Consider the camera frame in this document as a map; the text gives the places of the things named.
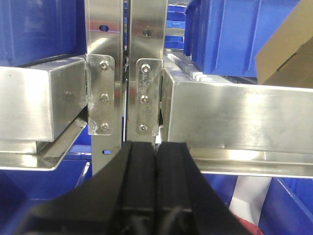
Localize steel shelf upright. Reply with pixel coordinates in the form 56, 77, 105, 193
127, 0, 168, 144
85, 0, 124, 174

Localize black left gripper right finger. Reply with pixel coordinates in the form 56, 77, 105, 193
156, 142, 250, 235

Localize left steel shelf upright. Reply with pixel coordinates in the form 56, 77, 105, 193
85, 0, 124, 174

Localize blue bin lower right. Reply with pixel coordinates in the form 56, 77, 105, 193
205, 174, 313, 235

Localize blue bin upper left shelf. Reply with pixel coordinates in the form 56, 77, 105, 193
0, 0, 86, 66

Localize right steel shelf upright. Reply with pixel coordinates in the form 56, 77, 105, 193
127, 0, 168, 144

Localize brown cardboard box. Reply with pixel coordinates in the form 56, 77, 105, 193
256, 0, 313, 88

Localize blue bin upper right shelf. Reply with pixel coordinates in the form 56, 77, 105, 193
184, 0, 298, 78

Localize left steel shelf beam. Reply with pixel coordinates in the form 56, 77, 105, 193
0, 56, 87, 171

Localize blue bin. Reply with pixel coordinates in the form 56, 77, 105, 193
205, 174, 313, 235
0, 135, 92, 235

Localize blue bin lower left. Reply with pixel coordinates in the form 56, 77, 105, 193
0, 135, 92, 235

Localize blue bin shelf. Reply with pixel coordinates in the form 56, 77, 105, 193
184, 0, 298, 78
0, 0, 86, 66

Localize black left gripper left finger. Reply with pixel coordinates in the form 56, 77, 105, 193
16, 141, 156, 235

